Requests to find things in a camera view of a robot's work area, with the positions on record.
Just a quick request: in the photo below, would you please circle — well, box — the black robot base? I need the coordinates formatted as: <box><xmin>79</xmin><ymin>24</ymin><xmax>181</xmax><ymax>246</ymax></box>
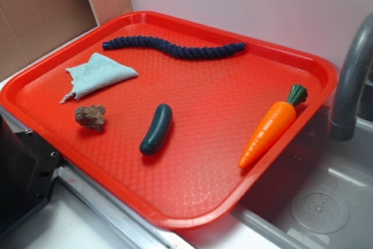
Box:
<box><xmin>1</xmin><ymin>117</ymin><xmax>61</xmax><ymax>238</ymax></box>

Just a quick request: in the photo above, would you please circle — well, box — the brown cardboard panel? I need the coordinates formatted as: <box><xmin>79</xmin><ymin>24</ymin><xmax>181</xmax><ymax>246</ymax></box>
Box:
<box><xmin>1</xmin><ymin>0</ymin><xmax>132</xmax><ymax>80</ymax></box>

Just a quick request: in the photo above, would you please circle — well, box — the grey toy sink basin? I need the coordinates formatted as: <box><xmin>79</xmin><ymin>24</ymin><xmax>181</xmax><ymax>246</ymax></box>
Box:
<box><xmin>233</xmin><ymin>109</ymin><xmax>372</xmax><ymax>248</ymax></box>

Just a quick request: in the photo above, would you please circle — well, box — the red plastic tray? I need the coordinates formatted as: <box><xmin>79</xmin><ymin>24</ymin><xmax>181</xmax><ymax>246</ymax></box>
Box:
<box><xmin>1</xmin><ymin>12</ymin><xmax>337</xmax><ymax>229</ymax></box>

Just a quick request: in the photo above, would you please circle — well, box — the light blue cloth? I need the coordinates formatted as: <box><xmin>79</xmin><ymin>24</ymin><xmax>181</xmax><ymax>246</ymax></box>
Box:
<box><xmin>60</xmin><ymin>53</ymin><xmax>139</xmax><ymax>104</ymax></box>

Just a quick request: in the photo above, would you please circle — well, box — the grey toy faucet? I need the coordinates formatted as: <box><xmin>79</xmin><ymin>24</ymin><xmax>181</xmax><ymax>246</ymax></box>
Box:
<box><xmin>328</xmin><ymin>13</ymin><xmax>372</xmax><ymax>141</ymax></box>

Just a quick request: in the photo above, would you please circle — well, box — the orange plastic carrot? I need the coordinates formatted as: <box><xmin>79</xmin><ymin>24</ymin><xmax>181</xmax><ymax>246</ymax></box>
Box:
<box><xmin>238</xmin><ymin>84</ymin><xmax>308</xmax><ymax>169</ymax></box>

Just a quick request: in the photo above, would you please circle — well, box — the dark blue twisted rope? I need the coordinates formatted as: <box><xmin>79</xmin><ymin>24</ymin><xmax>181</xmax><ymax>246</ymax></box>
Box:
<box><xmin>101</xmin><ymin>35</ymin><xmax>247</xmax><ymax>60</ymax></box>

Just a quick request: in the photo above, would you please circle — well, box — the brown rock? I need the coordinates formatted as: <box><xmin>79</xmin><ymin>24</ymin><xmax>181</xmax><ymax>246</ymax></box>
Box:
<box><xmin>75</xmin><ymin>105</ymin><xmax>106</xmax><ymax>132</ymax></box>

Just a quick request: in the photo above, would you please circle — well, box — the dark green plastic pickle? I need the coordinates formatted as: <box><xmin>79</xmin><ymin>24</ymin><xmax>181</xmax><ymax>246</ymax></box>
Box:
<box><xmin>139</xmin><ymin>104</ymin><xmax>173</xmax><ymax>156</ymax></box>

